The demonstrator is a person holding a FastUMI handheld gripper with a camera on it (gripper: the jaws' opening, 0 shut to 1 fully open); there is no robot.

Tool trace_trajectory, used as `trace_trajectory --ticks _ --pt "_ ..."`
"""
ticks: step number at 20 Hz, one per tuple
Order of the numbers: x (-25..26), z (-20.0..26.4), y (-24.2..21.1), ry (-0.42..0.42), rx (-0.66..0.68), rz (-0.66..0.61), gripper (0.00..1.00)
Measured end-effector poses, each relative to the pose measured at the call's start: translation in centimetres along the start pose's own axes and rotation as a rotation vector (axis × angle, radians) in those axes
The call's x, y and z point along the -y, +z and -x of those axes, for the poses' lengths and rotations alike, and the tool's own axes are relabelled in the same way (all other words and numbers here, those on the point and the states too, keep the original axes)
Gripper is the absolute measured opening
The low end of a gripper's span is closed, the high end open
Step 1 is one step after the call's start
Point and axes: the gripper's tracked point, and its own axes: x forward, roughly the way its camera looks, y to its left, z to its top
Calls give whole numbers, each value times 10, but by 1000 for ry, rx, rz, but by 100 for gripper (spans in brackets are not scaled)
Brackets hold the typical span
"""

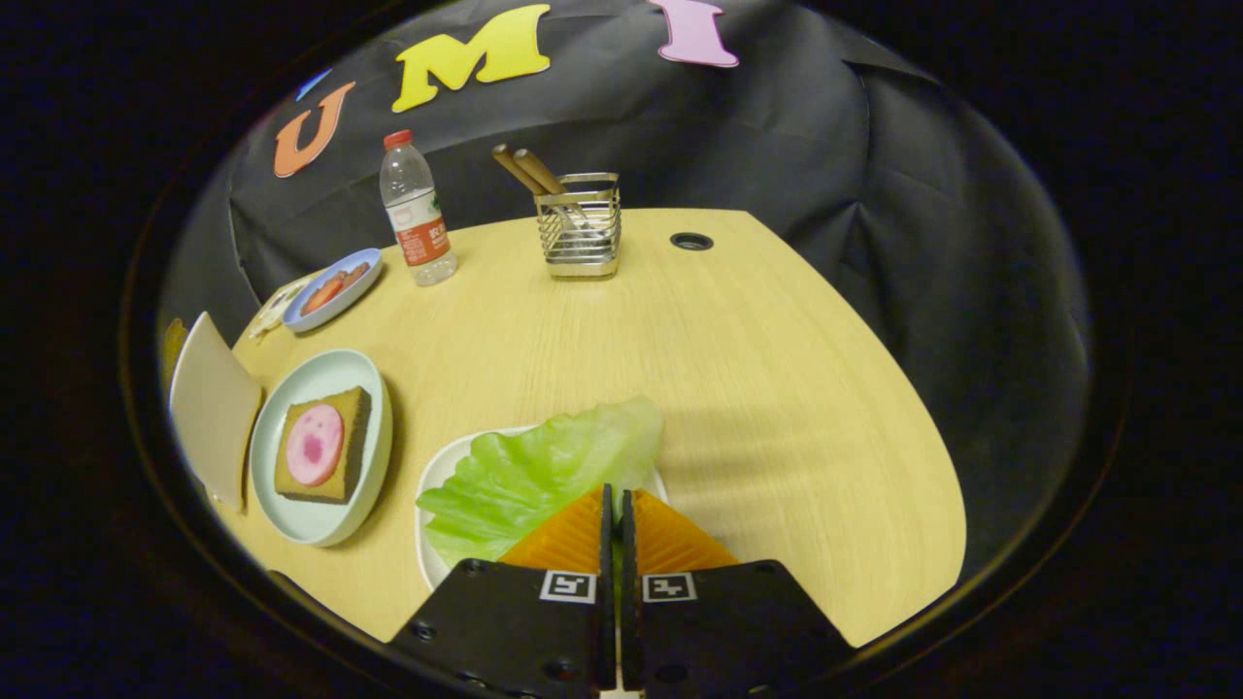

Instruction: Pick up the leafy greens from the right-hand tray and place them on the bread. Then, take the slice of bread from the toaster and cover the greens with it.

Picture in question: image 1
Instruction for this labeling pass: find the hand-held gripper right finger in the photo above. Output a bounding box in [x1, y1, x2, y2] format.
[620, 488, 857, 699]

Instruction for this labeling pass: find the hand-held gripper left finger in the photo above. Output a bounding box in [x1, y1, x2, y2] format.
[386, 483, 620, 699]

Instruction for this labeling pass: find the green lettuce leaf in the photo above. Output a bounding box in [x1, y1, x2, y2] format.
[416, 395, 666, 569]

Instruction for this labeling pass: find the white square plate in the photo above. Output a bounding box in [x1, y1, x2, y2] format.
[416, 425, 671, 593]

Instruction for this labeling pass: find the square toast slice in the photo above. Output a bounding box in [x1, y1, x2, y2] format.
[274, 386, 373, 505]

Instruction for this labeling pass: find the pale green round plate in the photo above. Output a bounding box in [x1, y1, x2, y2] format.
[250, 349, 394, 548]

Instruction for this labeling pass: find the pink ham slice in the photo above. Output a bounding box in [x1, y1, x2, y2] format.
[286, 404, 345, 487]

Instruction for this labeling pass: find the blue plate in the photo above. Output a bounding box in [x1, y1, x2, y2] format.
[282, 249, 384, 335]

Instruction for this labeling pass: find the white toaster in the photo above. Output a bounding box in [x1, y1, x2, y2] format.
[170, 312, 263, 514]

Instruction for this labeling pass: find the white divided seasoning tray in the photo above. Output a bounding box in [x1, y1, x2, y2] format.
[248, 275, 317, 343]

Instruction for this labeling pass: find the clear water bottle red cap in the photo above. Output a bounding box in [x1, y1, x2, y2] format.
[379, 129, 458, 287]

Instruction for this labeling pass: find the black backdrop cloth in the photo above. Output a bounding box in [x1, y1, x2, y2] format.
[160, 0, 1093, 583]

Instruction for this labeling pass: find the metal wire utensil holder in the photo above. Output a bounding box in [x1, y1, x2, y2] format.
[534, 173, 622, 281]

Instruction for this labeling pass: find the wooden-handled utensil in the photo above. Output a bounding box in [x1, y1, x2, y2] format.
[491, 145, 550, 195]
[513, 149, 566, 195]

